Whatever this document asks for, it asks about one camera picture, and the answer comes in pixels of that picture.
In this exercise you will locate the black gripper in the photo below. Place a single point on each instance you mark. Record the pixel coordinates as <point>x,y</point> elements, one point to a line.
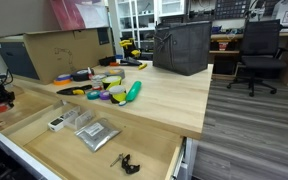
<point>2,95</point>

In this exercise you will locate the orange tape roll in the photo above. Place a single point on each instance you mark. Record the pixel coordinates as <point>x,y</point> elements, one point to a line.
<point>62,83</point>

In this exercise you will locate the blue tape roll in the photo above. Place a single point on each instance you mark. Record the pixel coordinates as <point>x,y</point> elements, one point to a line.
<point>64,77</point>

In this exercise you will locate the teal tape roll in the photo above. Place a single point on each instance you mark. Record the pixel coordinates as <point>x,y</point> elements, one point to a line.
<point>93,95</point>

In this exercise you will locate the small red tape roll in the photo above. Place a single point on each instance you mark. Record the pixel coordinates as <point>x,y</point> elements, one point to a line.
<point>97,88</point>

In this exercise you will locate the transparent tape roll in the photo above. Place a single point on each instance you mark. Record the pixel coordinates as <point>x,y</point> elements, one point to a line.
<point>99,80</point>

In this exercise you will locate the purple tape roll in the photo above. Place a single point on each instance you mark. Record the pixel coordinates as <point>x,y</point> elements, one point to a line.
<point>104,96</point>

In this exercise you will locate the wooden drawer with dividers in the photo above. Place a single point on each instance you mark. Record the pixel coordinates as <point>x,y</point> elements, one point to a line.
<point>84,160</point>

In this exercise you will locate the white handheld meter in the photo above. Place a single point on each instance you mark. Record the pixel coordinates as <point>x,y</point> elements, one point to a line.
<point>56,124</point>

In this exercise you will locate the large cardboard box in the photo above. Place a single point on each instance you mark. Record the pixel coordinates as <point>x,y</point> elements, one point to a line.
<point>67,50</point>

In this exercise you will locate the clear plastic screw box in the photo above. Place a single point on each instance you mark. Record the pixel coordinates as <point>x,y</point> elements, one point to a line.
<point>84,120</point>

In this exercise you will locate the white red small bottle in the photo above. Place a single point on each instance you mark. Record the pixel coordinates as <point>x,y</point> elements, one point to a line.
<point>90,73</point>

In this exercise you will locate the silver antistatic bag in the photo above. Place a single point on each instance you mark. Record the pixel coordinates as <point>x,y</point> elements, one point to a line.
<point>97,134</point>

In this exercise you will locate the maroon white board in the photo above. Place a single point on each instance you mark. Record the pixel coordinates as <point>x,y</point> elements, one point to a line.
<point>77,15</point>

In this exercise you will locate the small black box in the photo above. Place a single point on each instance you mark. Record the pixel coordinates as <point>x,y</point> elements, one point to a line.
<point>107,61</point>

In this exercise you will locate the small blue white roll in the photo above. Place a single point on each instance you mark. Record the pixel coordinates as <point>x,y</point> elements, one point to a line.
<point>122,103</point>

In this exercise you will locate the green cylinder tool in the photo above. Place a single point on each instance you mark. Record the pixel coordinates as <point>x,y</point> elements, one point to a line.
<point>133,91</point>

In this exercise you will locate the metal bolt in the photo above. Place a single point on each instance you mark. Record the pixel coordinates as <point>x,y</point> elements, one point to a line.
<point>116,160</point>

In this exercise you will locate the black flat tool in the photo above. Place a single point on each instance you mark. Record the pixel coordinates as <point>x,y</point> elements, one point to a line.
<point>130,62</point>

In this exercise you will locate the yellow black bar clamps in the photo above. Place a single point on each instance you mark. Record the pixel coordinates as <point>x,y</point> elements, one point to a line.
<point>129,45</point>

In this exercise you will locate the small yellow tool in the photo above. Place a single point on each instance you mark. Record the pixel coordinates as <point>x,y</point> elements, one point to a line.
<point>142,66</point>

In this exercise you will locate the white shelving unit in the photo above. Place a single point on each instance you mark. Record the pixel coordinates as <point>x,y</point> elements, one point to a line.
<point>130,20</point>

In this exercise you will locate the dark grey tote bag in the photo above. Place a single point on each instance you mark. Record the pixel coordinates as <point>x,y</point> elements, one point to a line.
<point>182,50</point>

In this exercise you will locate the red white container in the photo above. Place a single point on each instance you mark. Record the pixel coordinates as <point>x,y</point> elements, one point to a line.
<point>223,46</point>

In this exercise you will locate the black pegboard panel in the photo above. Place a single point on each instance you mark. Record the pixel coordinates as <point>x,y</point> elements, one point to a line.
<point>232,9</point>

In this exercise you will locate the black office chair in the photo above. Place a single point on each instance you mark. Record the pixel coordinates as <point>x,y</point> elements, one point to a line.
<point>260,43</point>

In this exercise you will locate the grey duct tape roll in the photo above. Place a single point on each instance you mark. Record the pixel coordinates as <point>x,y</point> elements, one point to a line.
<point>115,73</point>

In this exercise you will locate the black clamp mount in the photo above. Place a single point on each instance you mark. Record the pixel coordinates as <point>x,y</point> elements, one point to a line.
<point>129,165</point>

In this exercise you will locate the metal drawer slide rail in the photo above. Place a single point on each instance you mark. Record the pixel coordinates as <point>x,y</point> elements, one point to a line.
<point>180,160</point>

